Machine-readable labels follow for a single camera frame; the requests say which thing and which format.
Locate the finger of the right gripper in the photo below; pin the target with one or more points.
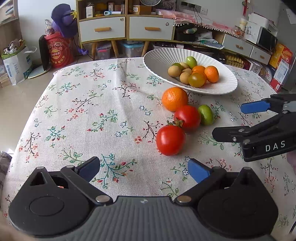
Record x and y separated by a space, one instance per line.
278 103
280 127

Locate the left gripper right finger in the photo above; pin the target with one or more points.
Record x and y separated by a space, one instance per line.
207 179

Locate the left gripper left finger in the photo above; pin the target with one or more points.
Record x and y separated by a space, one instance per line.
80 177

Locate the yellow green tomato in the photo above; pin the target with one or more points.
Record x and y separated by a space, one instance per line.
196 81

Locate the small mandarin orange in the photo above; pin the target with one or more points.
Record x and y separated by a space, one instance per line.
212 74

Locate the oblong green fruit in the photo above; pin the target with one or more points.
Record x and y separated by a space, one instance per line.
191 62

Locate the brown longan fruit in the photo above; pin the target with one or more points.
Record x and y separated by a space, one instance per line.
174 71

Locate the round green fruit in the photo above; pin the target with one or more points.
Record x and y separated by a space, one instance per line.
206 115

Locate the red tomato back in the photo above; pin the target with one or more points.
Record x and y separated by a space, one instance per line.
187 117

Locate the red tomato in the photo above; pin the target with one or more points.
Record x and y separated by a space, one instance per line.
187 117
170 140

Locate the red tomato front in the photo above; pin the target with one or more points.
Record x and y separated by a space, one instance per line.
170 140

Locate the yellow egg carton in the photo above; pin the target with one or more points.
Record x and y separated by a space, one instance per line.
234 60

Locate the large orange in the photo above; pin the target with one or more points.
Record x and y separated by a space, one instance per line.
173 98

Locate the orange tomato front in plate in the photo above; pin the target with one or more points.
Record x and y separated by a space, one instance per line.
201 74

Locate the orange tomato in plate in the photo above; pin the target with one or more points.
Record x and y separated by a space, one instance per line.
199 69
201 74

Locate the orange tomato back in plate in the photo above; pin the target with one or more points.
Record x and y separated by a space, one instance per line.
199 69

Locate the longan in plate front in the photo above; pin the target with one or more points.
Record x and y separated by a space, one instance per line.
184 77

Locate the longan in plate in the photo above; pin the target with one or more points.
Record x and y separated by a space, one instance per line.
188 70
184 77
184 65

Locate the black microwave oven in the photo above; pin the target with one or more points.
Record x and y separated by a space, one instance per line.
263 36

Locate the longan in plate middle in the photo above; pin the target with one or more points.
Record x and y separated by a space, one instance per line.
188 70

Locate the floral tablecloth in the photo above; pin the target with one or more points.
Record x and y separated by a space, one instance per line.
112 109

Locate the small green fruit in plate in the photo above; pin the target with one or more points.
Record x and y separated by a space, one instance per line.
178 65

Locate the longan in plate back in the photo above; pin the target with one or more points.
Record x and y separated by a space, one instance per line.
184 65

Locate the white ribbed plate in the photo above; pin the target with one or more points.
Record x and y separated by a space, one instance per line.
158 61

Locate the pink cloth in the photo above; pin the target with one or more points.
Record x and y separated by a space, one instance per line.
194 18

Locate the clear storage bin small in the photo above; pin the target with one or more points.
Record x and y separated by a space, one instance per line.
103 51

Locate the clear storage bin blue lid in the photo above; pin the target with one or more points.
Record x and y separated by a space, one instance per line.
132 48

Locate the red snack bucket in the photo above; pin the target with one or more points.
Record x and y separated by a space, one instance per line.
60 50

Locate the white paper bag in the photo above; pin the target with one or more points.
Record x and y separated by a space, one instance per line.
19 64

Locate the black stand panel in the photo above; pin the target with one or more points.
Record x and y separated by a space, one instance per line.
44 52

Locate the right white drawer cabinet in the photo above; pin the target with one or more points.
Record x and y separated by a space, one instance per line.
142 25

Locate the white drawer cabinet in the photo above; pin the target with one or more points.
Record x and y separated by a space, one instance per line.
101 21
142 25

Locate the white desk fan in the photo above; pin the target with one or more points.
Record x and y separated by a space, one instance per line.
150 2

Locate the left white drawer cabinet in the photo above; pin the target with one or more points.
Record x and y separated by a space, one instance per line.
101 21

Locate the purple plush toy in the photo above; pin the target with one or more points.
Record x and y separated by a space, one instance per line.
64 20

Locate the wooden bookshelf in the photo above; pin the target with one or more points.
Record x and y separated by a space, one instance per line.
10 24

